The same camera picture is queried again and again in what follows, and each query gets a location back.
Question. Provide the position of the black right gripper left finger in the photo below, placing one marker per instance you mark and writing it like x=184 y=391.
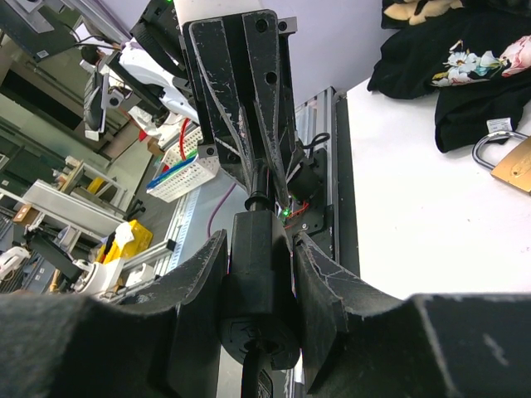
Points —
x=160 y=342

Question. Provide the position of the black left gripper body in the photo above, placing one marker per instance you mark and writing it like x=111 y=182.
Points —
x=302 y=180

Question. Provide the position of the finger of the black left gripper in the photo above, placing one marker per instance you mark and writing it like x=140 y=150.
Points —
x=218 y=53
x=272 y=105

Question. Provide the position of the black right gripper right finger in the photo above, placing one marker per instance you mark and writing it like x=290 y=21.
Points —
x=360 y=342

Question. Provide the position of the large brass padlock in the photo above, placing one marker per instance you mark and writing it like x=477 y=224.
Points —
x=514 y=168

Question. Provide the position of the black padlock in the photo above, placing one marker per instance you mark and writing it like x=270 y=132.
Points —
x=258 y=309

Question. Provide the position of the black floral plush pillow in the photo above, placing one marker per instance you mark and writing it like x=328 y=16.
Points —
x=400 y=14

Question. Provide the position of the yellow crate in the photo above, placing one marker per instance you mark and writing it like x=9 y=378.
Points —
x=129 y=239

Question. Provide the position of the black floral garment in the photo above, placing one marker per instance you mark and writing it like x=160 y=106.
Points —
x=476 y=60

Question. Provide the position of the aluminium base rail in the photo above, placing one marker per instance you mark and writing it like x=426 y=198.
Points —
x=187 y=220

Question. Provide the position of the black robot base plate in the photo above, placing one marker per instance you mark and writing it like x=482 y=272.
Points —
x=330 y=219

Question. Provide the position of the white perforated cable tray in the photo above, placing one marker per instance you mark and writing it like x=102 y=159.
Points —
x=187 y=169

